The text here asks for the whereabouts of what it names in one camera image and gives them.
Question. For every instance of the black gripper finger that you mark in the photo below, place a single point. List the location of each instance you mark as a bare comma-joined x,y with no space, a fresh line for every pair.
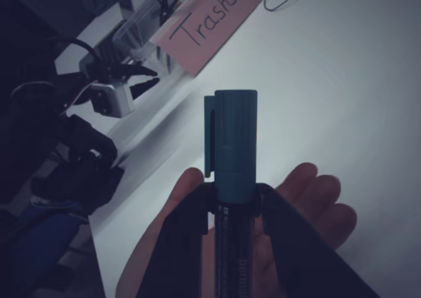
302,262
184,252

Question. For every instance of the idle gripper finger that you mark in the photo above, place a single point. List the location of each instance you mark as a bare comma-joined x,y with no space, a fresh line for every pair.
143,87
141,71

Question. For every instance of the green capped marker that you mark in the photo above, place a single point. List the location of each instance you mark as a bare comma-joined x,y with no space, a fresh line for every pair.
237,140

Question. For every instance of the idle black robot arm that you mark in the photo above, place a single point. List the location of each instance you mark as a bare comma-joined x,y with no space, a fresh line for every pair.
82,140

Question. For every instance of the person's left hand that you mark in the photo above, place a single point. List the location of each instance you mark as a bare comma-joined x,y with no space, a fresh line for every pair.
312,196

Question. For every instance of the clear plastic bin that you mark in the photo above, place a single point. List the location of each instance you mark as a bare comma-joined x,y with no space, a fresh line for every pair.
138,31

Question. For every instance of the white device box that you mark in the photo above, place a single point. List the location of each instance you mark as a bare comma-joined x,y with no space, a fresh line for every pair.
105,15

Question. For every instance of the pink trash sign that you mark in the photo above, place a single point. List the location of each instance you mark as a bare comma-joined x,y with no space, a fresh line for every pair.
210,25

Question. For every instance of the dark blue jacket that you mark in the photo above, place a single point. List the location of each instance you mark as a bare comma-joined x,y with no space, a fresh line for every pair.
42,238

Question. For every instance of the idle arm silver camera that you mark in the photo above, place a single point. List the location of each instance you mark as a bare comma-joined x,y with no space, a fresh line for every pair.
115,97

